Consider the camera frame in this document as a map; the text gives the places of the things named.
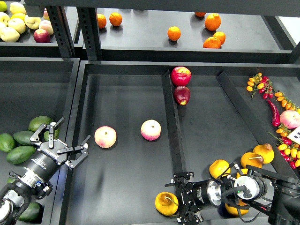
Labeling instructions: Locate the pale apple on shelf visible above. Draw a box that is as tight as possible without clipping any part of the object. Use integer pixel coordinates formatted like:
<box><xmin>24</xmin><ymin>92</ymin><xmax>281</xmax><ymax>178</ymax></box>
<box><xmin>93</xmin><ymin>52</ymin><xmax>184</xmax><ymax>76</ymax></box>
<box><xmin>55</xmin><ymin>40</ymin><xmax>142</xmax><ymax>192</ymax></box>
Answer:
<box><xmin>8</xmin><ymin>18</ymin><xmax>26</xmax><ymax>34</ymax></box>

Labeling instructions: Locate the white label card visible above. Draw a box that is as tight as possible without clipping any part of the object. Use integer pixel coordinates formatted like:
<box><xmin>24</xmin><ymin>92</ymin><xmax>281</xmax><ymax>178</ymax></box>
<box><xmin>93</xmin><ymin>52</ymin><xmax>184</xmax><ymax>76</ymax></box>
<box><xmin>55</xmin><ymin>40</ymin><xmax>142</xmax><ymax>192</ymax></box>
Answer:
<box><xmin>287</xmin><ymin>127</ymin><xmax>300</xmax><ymax>144</ymax></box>

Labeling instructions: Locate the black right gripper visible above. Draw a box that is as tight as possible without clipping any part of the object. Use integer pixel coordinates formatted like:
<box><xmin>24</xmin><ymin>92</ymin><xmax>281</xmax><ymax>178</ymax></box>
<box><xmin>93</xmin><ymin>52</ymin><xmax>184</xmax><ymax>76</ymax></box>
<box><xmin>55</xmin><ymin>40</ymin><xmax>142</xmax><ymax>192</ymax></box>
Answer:
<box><xmin>165</xmin><ymin>172</ymin><xmax>221</xmax><ymax>223</ymax></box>

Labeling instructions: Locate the cherry tomato bunch upper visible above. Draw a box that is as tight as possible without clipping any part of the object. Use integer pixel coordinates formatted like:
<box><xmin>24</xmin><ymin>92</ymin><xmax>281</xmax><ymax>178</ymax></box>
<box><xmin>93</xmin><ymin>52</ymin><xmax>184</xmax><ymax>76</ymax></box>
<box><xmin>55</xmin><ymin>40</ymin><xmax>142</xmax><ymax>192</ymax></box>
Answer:
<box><xmin>246</xmin><ymin>73</ymin><xmax>274</xmax><ymax>99</ymax></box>

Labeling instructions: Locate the yellow apple on shelf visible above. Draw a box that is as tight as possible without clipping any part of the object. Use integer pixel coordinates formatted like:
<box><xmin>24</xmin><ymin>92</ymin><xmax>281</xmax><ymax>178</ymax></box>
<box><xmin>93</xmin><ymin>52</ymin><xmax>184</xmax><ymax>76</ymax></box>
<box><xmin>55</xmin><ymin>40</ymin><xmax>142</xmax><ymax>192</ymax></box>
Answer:
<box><xmin>24</xmin><ymin>15</ymin><xmax>41</xmax><ymax>30</ymax></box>

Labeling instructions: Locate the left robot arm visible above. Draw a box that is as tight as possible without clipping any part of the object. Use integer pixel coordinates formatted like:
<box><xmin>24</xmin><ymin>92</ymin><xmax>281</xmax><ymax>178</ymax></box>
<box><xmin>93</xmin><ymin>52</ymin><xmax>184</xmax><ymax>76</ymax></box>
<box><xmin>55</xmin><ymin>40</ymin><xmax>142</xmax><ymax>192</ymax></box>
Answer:
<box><xmin>0</xmin><ymin>118</ymin><xmax>91</xmax><ymax>225</ymax></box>

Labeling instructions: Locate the bright red apple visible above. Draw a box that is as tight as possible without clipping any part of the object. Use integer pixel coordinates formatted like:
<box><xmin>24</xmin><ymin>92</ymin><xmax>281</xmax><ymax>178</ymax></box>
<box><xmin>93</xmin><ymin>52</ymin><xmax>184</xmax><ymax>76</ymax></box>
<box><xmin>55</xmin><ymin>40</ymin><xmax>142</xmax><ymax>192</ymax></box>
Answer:
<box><xmin>171</xmin><ymin>66</ymin><xmax>192</xmax><ymax>86</ymax></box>

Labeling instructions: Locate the pink apple right edge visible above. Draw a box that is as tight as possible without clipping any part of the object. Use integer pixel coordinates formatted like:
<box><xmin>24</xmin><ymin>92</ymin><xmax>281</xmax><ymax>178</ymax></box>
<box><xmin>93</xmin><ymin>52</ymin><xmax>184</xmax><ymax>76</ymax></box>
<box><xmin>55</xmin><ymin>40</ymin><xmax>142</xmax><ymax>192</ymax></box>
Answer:
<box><xmin>279</xmin><ymin>110</ymin><xmax>300</xmax><ymax>129</ymax></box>

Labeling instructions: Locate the pink apple left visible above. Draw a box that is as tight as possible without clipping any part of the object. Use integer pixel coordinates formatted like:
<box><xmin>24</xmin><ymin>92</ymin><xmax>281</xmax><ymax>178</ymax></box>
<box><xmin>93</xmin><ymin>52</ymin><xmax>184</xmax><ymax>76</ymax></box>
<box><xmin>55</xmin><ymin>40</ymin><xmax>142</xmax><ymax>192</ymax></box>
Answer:
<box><xmin>94</xmin><ymin>126</ymin><xmax>117</xmax><ymax>149</ymax></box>

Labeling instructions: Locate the black shelf upright right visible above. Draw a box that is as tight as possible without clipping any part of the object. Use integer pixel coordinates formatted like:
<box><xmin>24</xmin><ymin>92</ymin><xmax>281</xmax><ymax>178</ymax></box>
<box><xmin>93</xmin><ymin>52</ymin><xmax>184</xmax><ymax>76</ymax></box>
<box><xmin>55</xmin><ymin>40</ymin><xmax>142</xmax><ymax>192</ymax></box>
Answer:
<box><xmin>76</xmin><ymin>7</ymin><xmax>102</xmax><ymax>61</ymax></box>

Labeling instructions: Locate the yellow pear behind right arm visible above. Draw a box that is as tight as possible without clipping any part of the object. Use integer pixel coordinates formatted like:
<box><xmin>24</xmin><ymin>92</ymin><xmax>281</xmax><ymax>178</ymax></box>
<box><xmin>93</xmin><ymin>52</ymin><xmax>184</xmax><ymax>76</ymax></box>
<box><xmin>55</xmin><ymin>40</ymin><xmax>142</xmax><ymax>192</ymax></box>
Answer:
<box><xmin>236</xmin><ymin>168</ymin><xmax>248</xmax><ymax>178</ymax></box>

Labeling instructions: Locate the black left tray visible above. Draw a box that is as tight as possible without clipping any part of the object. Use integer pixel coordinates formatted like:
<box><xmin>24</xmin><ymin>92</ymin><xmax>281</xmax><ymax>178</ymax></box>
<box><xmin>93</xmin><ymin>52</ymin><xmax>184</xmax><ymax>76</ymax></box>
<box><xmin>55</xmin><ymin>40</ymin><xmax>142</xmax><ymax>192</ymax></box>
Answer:
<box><xmin>0</xmin><ymin>57</ymin><xmax>80</xmax><ymax>225</ymax></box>

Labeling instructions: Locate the yellow pear with brown tip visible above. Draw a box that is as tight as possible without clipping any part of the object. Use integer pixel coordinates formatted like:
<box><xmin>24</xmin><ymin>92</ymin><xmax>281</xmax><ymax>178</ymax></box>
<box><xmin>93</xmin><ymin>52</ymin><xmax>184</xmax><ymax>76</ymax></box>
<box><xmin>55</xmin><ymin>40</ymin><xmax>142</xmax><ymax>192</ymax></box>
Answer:
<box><xmin>253</xmin><ymin>143</ymin><xmax>275</xmax><ymax>164</ymax></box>

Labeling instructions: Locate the black shelf upright left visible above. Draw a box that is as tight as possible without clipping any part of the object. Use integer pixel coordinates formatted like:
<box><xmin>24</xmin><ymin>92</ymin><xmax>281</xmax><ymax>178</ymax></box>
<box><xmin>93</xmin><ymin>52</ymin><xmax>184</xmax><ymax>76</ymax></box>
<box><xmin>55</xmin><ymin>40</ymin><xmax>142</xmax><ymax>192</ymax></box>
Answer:
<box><xmin>46</xmin><ymin>6</ymin><xmax>75</xmax><ymax>58</ymax></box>

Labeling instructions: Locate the pink apple centre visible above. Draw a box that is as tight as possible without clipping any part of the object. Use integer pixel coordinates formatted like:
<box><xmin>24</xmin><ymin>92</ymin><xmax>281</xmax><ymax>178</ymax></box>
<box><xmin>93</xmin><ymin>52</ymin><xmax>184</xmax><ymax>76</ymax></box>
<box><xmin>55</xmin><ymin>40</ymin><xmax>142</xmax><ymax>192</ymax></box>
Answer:
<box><xmin>140</xmin><ymin>120</ymin><xmax>161</xmax><ymax>141</ymax></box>

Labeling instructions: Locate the red chili pepper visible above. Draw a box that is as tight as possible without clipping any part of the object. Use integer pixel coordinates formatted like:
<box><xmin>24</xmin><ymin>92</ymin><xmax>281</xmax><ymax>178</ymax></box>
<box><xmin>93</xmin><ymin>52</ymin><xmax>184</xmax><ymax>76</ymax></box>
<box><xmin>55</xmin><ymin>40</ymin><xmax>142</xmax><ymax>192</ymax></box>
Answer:
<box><xmin>267</xmin><ymin>100</ymin><xmax>280</xmax><ymax>127</ymax></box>

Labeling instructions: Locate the pale pear front left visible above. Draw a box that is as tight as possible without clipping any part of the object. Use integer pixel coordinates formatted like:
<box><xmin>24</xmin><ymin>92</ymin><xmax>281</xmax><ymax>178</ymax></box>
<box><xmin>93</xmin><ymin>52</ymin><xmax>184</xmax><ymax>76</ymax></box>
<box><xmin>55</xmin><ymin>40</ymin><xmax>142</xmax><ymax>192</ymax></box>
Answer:
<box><xmin>0</xmin><ymin>27</ymin><xmax>20</xmax><ymax>42</ymax></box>

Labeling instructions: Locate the pale fruit left edge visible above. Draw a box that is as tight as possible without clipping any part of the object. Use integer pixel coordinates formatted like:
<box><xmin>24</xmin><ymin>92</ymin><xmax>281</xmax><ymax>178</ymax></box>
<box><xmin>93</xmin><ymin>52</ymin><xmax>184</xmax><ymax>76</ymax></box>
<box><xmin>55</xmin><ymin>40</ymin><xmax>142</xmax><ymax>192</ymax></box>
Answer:
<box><xmin>0</xmin><ymin>12</ymin><xmax>10</xmax><ymax>26</ymax></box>

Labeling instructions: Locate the green avocado pile right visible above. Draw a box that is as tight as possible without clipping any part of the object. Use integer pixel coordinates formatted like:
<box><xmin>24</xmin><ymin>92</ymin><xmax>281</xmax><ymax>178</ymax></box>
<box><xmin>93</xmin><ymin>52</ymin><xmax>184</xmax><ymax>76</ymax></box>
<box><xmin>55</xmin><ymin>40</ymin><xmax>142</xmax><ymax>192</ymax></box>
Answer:
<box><xmin>44</xmin><ymin>128</ymin><xmax>60</xmax><ymax>141</ymax></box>

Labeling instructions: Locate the dark red apple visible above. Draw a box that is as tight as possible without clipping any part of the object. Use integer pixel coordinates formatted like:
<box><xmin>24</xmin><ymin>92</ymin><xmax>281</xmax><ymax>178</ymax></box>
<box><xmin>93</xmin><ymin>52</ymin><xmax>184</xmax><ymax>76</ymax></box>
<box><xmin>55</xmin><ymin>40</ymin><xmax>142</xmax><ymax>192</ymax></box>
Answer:
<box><xmin>173</xmin><ymin>86</ymin><xmax>191</xmax><ymax>105</ymax></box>

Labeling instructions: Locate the pale peach on shelf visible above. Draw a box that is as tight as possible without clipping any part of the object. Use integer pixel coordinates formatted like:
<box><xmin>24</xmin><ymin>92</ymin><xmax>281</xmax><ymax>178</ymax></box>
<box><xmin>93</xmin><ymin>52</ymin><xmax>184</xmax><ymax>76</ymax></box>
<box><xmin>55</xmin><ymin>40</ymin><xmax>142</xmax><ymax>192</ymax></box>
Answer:
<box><xmin>39</xmin><ymin>20</ymin><xmax>54</xmax><ymax>36</ymax></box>

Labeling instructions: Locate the black middle tray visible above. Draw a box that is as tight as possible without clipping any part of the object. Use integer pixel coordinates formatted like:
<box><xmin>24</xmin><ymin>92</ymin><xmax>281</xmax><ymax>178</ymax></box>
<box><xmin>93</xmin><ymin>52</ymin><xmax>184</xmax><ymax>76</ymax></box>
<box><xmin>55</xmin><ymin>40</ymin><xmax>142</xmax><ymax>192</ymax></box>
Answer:
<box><xmin>60</xmin><ymin>61</ymin><xmax>300</xmax><ymax>225</ymax></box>

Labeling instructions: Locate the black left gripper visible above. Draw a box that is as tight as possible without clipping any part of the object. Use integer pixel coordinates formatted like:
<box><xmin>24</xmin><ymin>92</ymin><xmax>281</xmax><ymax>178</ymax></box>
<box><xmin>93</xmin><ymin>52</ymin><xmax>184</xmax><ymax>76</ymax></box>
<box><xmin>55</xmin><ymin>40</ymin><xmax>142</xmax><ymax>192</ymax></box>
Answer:
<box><xmin>24</xmin><ymin>117</ymin><xmax>91</xmax><ymax>180</ymax></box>

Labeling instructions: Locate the cherry tomato bunch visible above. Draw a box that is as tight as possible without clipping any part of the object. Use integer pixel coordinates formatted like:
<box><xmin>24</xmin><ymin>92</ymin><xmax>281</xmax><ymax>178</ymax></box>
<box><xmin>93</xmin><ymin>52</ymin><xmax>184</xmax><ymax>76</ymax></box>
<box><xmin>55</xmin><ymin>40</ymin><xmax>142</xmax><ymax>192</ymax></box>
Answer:
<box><xmin>268</xmin><ymin>125</ymin><xmax>300</xmax><ymax>169</ymax></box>
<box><xmin>246</xmin><ymin>73</ymin><xmax>274</xmax><ymax>99</ymax></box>

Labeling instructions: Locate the pink apple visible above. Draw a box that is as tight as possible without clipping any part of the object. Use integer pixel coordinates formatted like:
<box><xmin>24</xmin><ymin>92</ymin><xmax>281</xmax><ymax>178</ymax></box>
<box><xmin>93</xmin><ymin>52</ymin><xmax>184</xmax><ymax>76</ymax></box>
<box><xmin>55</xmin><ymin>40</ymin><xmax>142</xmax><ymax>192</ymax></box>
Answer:
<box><xmin>140</xmin><ymin>120</ymin><xmax>161</xmax><ymax>141</ymax></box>
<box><xmin>94</xmin><ymin>126</ymin><xmax>117</xmax><ymax>149</ymax></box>

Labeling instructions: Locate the cherry tomato bunch lower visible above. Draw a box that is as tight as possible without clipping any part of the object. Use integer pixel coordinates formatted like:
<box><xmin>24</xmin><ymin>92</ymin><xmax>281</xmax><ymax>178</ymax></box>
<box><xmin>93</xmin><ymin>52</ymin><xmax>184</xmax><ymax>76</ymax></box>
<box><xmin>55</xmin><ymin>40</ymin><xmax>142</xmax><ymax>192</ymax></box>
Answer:
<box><xmin>268</xmin><ymin>125</ymin><xmax>300</xmax><ymax>169</ymax></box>

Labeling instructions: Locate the yellow lemon on shelf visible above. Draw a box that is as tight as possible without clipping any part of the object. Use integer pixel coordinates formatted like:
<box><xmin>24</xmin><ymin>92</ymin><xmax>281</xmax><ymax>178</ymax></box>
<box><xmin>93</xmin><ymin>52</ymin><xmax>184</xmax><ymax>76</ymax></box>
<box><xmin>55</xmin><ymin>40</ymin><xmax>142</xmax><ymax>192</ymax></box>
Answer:
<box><xmin>11</xmin><ymin>13</ymin><xmax>26</xmax><ymax>21</ymax></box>

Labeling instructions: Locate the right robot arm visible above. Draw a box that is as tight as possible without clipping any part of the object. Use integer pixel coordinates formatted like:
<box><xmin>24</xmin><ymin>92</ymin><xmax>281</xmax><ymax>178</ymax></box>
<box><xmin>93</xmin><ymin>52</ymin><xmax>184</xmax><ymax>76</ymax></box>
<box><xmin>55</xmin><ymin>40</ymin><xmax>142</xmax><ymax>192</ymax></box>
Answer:
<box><xmin>168</xmin><ymin>162</ymin><xmax>300</xmax><ymax>225</ymax></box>

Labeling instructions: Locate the black shelf upright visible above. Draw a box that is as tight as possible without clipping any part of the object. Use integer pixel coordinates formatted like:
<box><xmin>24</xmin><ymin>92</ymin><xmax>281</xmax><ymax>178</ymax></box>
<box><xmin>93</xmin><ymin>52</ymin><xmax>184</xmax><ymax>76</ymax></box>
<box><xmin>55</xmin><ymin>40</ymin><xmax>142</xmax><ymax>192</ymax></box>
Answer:
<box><xmin>46</xmin><ymin>6</ymin><xmax>75</xmax><ymax>58</ymax></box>
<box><xmin>76</xmin><ymin>7</ymin><xmax>102</xmax><ymax>61</ymax></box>

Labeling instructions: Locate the yellow pear under gripper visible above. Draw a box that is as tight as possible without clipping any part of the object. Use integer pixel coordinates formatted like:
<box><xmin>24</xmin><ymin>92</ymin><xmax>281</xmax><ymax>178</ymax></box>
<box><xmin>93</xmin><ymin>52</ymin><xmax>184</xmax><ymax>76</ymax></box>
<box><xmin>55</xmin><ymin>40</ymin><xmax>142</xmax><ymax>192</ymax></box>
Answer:
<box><xmin>240</xmin><ymin>152</ymin><xmax>264</xmax><ymax>168</ymax></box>

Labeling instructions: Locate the green avocado pile middle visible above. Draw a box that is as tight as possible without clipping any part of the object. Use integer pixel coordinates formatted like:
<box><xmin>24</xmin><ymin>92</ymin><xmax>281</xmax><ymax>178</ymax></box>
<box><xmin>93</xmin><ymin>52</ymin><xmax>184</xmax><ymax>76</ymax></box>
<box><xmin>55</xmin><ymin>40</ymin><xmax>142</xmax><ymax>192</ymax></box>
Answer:
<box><xmin>13</xmin><ymin>130</ymin><xmax>35</xmax><ymax>146</ymax></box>

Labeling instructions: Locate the red apple on shelf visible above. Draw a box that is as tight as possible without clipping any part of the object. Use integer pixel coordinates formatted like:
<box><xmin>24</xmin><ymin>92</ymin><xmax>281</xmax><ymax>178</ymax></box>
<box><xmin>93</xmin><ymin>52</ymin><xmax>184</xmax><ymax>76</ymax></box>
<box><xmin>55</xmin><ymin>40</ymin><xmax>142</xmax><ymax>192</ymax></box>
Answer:
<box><xmin>33</xmin><ymin>29</ymin><xmax>51</xmax><ymax>43</ymax></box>

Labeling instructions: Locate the green avocado pile lower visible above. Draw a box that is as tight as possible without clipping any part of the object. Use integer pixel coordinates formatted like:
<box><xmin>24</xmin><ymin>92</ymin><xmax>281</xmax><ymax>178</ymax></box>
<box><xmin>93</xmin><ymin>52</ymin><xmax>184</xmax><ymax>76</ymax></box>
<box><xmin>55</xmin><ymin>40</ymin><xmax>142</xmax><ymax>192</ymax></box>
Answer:
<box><xmin>6</xmin><ymin>145</ymin><xmax>36</xmax><ymax>165</ymax></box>

